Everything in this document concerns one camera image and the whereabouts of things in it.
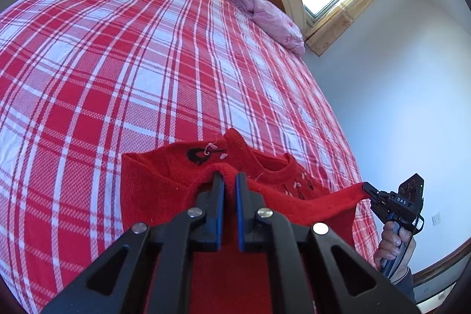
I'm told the window with beige curtains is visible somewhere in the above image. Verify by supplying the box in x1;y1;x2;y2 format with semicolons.
305;0;410;57

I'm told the red plaid bed sheet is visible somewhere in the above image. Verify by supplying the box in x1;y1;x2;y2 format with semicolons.
0;0;381;314

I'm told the person's right forearm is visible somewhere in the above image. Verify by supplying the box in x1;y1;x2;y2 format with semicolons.
390;264;418;303

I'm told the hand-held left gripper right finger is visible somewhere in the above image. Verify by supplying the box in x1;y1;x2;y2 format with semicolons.
235;171;420;314

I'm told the red embroidered sweater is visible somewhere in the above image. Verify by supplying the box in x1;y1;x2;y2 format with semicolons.
121;128;374;314

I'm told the person's right hand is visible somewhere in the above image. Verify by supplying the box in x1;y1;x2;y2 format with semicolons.
373;221;417;278

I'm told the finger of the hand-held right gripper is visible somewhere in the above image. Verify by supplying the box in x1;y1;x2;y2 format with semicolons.
362;182;388;213

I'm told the pink pillow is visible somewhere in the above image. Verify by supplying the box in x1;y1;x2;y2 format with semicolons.
230;0;306;57

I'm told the wooden baseboard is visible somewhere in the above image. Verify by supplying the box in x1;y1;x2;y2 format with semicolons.
412;237;471;287

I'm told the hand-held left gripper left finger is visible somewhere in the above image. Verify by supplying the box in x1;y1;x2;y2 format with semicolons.
40;170;226;314

